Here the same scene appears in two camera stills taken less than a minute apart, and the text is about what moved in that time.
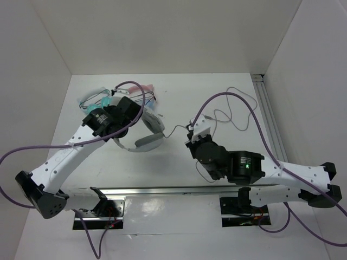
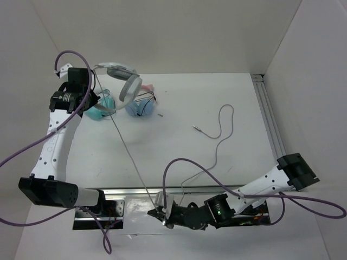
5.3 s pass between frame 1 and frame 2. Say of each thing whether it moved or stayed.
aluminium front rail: stayed
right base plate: stayed
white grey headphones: moved
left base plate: stayed
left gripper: moved
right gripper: moved
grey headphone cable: moved
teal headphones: stayed
